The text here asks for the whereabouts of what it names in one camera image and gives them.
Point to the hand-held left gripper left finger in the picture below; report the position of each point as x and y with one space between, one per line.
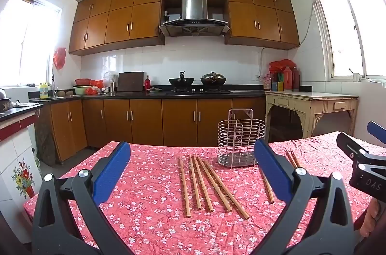
111 170

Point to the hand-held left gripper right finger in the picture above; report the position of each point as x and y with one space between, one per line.
271 170

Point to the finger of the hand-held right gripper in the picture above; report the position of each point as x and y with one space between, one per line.
359 151
378 131

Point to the person's right hand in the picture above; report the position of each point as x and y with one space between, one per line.
372 218

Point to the red floral tablecloth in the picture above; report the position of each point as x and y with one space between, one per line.
150 212

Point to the white enamel cup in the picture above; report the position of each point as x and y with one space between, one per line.
356 77

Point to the wooden base cabinets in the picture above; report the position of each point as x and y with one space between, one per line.
144 122

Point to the cream wooden side table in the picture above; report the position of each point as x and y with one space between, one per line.
313 96

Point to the black kitchen countertop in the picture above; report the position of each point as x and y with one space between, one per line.
126 94

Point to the steel cup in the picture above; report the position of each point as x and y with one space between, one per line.
112 87

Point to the colourful condiment boxes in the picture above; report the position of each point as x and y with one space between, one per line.
277 85

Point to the green plastic basin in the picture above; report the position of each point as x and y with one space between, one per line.
80 90

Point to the pink label bottle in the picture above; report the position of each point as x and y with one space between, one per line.
267 83

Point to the crumpled red plastic bag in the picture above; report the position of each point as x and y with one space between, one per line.
96 83

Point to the dark wooden cutting board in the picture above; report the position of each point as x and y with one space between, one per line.
130 81

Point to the small plate with food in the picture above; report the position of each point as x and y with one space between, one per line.
154 90

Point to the red plastic oil bottle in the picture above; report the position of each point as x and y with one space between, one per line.
288 80

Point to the red plastic basin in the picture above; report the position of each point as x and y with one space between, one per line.
82 82

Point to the dark red plastic bottle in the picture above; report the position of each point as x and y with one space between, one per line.
296 80

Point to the small red bottle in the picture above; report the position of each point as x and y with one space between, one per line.
147 83

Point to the clear plastic bag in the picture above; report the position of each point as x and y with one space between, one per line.
108 76

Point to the tiled counter with flower print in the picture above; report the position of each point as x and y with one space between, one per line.
15 158

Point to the yellow dish soap bottle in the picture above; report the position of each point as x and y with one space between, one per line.
44 91

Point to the white framed sliding window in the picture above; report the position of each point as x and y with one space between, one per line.
346 31

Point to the metal sink faucet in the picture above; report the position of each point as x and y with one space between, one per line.
53 83

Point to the red plastic bag over bottles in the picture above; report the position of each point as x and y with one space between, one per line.
282 64

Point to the lidded dark wok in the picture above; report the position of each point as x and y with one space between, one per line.
213 79

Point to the black gas stove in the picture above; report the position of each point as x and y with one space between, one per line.
196 91

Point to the white cloth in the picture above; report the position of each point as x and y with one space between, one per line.
24 104

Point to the black wok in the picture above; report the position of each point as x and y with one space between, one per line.
181 81

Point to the red plastic bag on hook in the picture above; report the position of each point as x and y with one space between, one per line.
59 58

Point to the metal pot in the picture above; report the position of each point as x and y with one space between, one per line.
5 104

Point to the sliding window with bright light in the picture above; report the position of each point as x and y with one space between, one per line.
30 41

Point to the steel range hood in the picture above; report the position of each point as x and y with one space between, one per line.
194 9

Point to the wooden wall cabinets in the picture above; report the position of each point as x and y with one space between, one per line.
120 19

